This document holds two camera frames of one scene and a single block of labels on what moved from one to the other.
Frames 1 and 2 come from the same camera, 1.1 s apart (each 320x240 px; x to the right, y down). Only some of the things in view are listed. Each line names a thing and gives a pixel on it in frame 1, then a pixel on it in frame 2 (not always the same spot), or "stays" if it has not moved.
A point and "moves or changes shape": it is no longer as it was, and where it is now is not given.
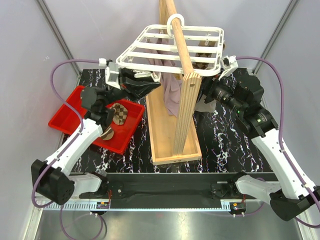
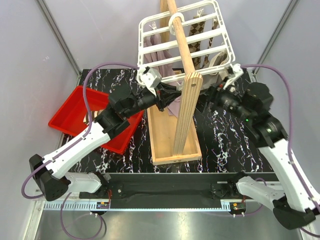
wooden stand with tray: (175, 138) stays
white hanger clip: (142, 74) moves or changes shape
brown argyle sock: (201, 65) -> (196, 29)
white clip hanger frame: (170, 48) moves or changes shape
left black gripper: (136, 85) -> (163, 99)
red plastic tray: (67, 122) stays
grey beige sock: (201, 105) -> (219, 59)
